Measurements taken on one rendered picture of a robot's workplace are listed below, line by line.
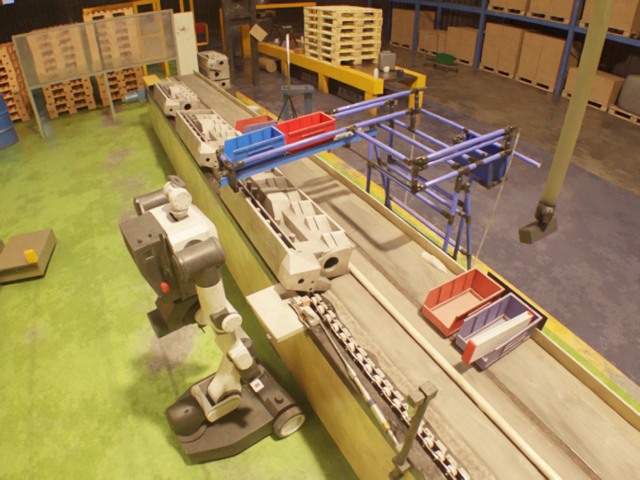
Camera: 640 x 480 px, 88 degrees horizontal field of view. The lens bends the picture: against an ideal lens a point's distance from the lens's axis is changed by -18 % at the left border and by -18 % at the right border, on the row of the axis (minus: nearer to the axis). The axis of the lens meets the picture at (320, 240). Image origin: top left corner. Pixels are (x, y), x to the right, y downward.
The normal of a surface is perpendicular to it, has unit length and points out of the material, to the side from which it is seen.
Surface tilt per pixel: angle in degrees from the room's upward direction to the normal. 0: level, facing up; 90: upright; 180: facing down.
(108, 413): 0
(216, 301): 90
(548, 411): 0
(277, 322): 0
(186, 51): 90
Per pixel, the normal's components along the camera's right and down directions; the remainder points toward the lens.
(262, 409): 0.00, -0.81
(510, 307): -0.87, 0.26
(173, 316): 0.62, 0.46
